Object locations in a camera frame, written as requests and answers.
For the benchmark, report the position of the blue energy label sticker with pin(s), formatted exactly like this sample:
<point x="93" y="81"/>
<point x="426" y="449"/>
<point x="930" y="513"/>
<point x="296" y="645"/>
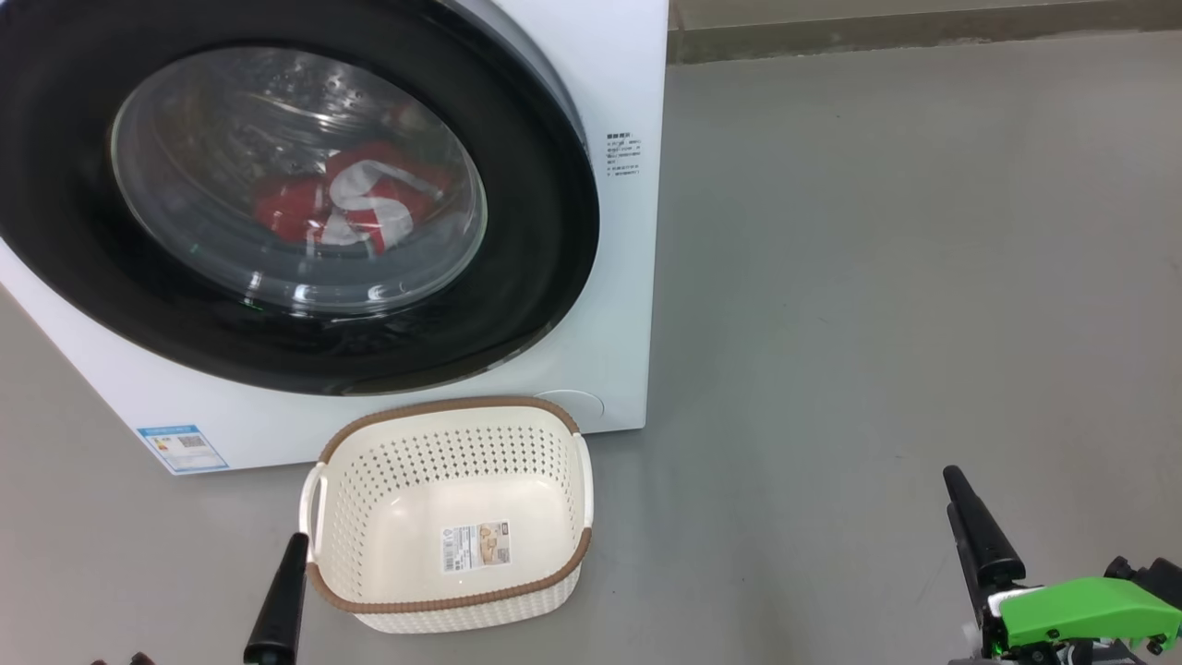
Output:
<point x="183" y="449"/>

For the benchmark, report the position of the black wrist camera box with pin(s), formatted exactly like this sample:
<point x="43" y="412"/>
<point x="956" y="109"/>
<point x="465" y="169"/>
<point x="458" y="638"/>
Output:
<point x="1159" y="577"/>

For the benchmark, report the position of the white front-load washing machine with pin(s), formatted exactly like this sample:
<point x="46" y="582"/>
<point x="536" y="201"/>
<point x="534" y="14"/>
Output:
<point x="609" y="305"/>

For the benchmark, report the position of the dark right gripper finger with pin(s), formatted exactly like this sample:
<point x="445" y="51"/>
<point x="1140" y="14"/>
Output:
<point x="965" y="559"/>
<point x="983" y="536"/>

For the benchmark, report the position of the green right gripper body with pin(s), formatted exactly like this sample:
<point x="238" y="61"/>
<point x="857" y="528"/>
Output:
<point x="1071" y="610"/>

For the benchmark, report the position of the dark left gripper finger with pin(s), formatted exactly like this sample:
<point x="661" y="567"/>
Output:
<point x="277" y="610"/>

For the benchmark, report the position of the paper product label sticker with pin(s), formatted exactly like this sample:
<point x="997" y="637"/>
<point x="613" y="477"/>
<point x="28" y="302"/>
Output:
<point x="476" y="545"/>

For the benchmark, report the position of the washing machine glass door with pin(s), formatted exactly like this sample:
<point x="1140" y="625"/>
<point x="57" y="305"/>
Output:
<point x="536" y="231"/>

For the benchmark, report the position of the red and white garment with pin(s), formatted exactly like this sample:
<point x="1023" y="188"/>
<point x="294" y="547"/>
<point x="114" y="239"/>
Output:
<point x="369" y="189"/>

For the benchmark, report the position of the round white filter cover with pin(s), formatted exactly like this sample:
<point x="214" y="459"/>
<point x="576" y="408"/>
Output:
<point x="577" y="406"/>

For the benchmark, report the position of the cream basket with brown rim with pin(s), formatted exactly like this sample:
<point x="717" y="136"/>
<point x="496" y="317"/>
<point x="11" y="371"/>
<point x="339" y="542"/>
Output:
<point x="369" y="471"/>

